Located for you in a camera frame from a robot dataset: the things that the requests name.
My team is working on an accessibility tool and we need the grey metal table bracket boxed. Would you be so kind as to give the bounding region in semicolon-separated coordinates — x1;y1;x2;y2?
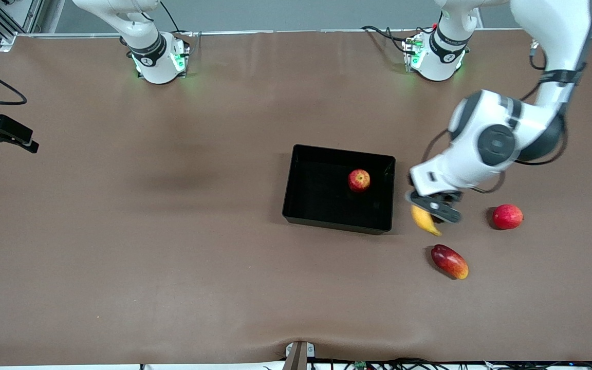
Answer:
283;341;316;370

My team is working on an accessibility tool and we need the yellow banana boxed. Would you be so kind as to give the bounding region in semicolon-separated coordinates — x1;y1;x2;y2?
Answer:
411;205;443;237

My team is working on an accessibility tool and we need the red round peach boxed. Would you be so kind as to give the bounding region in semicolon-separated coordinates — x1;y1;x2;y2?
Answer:
492;203;524;230

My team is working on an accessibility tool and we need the black plastic box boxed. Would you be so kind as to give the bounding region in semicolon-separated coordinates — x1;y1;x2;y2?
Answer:
282;144;397;236

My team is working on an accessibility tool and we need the black base cable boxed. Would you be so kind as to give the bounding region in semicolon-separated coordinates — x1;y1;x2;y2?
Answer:
361;25;412;54
160;0;201;36

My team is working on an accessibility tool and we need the red yellow mango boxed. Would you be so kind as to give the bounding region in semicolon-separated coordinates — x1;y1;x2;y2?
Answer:
431;244;469;280

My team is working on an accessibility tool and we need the red yellow apple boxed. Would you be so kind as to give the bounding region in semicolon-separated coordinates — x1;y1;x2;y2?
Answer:
347;169;371;193

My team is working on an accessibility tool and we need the brown table mat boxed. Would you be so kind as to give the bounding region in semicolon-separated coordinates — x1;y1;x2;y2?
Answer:
0;28;592;366

